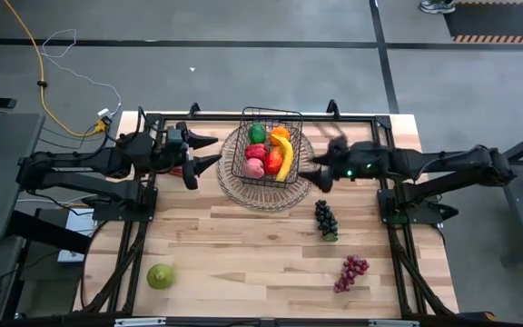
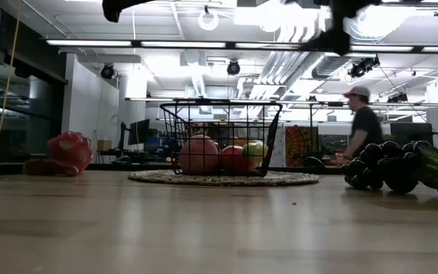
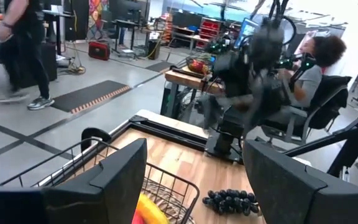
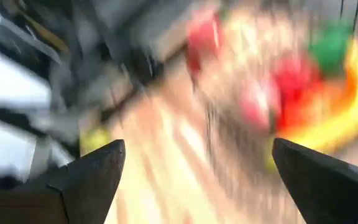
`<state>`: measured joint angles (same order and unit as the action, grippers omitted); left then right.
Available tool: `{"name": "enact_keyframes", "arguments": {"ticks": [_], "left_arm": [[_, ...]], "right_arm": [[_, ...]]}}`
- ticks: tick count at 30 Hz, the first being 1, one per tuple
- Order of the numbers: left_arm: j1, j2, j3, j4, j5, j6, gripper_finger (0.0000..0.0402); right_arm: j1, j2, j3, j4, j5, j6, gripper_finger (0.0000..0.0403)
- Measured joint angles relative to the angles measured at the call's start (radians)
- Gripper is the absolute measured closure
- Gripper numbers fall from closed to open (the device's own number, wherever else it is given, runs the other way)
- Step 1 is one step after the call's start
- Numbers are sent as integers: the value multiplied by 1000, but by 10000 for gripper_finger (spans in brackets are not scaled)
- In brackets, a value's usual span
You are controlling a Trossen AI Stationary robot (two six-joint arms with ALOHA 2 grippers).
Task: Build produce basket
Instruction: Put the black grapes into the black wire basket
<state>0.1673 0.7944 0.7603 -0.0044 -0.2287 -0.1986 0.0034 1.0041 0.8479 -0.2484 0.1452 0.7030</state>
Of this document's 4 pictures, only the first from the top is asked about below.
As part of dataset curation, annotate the yellow power cable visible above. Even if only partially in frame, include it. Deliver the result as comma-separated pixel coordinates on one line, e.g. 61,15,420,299
1,0,104,138

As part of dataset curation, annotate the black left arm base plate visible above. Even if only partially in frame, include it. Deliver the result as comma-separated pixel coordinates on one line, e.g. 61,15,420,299
92,185,159,223

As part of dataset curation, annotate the white thin cable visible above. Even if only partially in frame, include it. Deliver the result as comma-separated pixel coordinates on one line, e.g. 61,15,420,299
40,28,123,117

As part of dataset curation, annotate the black grape bunch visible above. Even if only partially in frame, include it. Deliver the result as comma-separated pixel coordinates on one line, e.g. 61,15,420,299
314,198,340,243

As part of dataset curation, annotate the pink peach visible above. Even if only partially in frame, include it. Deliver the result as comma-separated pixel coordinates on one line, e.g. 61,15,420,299
242,157,266,180

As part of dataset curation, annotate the yellow banana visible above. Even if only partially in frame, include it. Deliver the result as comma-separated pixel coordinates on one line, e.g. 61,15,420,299
270,134,295,183

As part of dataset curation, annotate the silver metal bracket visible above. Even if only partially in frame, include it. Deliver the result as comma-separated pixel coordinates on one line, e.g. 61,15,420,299
369,319,420,327
114,317,167,327

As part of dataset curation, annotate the round woven placemat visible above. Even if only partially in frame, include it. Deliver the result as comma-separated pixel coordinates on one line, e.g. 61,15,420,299
216,124,319,213

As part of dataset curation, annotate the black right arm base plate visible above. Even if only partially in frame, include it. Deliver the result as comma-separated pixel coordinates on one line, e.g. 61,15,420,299
378,188,444,226

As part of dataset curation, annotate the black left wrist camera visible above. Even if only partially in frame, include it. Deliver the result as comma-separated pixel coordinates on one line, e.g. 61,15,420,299
165,128,185,147

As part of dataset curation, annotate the black hazard striped floor mat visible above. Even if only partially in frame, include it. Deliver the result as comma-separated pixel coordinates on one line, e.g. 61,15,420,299
439,0,523,45

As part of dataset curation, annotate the light green pear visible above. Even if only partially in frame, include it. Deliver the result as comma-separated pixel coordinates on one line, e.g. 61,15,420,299
145,263,176,291

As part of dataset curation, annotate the red bell pepper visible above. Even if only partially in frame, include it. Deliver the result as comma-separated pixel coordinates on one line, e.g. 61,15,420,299
244,143,269,163

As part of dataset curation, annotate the black table frame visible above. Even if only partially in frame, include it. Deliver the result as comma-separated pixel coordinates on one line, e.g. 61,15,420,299
79,99,460,319

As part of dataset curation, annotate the black wire basket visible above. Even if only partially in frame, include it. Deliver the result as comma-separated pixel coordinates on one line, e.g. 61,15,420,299
230,106,303,190

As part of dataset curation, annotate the person's shoe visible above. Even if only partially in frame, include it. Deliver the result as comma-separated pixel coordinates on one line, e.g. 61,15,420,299
419,0,457,15

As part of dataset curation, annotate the orange fruit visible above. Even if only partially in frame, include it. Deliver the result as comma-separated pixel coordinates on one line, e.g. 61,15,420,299
269,125,291,147

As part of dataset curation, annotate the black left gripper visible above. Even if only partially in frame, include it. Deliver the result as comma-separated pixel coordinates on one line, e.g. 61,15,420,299
154,121,223,191

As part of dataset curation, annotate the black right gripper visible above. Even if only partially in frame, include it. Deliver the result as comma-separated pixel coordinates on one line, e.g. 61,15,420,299
298,134,392,194

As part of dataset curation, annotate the white box under table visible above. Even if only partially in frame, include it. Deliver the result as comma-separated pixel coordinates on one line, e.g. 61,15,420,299
56,207,98,264

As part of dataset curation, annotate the red grape bunch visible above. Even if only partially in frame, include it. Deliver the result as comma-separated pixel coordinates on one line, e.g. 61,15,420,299
332,253,370,294

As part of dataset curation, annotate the black desk support beam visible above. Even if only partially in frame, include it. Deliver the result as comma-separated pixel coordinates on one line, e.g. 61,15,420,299
9,209,94,255

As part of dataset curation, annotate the red orange mango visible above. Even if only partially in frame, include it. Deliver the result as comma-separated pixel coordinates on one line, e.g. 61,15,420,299
263,145,284,176

